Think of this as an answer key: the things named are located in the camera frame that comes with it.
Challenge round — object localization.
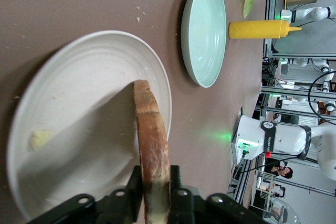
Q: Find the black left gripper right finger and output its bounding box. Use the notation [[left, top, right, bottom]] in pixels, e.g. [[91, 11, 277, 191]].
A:
[[167, 165, 266, 224]]

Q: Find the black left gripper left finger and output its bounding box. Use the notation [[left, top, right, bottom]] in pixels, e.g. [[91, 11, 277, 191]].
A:
[[26, 165, 144, 224]]

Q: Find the toasted brown bread slice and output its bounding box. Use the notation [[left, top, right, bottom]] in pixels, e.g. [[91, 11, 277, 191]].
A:
[[133, 79, 171, 224]]

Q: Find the yellow mustard squeeze bottle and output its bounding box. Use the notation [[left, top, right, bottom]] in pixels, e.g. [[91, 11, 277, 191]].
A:
[[227, 19, 302, 40]]

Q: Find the beige plate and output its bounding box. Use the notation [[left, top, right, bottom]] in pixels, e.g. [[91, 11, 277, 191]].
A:
[[6, 30, 173, 221]]

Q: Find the mint green plate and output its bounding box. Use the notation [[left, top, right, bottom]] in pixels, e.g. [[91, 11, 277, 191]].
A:
[[180, 0, 227, 88]]

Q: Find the person in dark clothing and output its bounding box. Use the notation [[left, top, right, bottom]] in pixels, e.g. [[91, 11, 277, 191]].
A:
[[271, 165, 294, 180]]

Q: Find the white wire rack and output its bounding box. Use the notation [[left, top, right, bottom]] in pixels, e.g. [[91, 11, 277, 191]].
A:
[[250, 170, 276, 213]]

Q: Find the black right arm loop cable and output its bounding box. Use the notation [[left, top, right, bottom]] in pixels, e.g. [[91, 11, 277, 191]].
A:
[[308, 70, 336, 116]]

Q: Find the aluminium frame post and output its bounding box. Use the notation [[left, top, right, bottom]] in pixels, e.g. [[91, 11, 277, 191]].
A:
[[264, 0, 279, 57]]

